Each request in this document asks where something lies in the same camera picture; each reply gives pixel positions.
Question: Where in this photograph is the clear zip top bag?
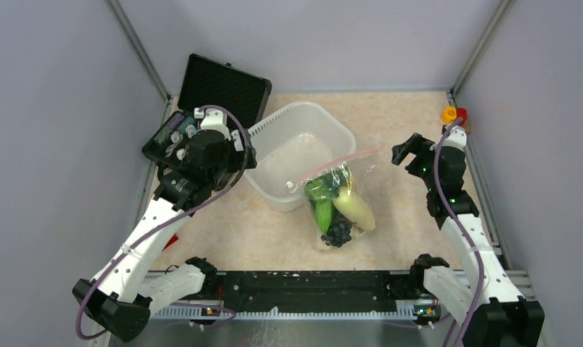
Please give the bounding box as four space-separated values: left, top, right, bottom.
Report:
286 148 380 252

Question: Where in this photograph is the white radish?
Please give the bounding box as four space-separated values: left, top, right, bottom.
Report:
333 187 376 231

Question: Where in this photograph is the white plastic basket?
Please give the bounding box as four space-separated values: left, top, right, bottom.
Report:
244 101 357 212

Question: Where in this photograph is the green leaf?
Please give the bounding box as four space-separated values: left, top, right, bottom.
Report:
304 174 342 201

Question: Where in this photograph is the green bok choy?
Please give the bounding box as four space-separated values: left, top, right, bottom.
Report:
312 199 333 234

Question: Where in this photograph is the black grape bunch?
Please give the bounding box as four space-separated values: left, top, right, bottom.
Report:
320 221 352 248

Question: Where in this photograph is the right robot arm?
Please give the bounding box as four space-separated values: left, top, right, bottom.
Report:
392 133 545 346

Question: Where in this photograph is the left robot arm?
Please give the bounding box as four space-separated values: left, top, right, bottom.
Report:
72 126 256 342

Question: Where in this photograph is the red yellow emergency button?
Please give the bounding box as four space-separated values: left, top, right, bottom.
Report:
441 106 471 134

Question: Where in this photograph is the black open case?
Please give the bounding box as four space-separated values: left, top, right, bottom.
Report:
142 53 272 167

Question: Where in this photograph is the red blue toy block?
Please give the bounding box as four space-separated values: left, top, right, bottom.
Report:
164 234 179 249

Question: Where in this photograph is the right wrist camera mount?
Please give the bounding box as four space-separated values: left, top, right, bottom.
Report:
443 124 467 151

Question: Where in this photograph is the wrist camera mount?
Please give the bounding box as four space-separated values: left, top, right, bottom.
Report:
194 106 231 140
443 124 467 151

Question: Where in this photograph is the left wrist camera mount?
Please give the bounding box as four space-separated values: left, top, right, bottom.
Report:
194 106 231 140

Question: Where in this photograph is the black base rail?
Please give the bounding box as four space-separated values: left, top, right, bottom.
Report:
99 267 537 322

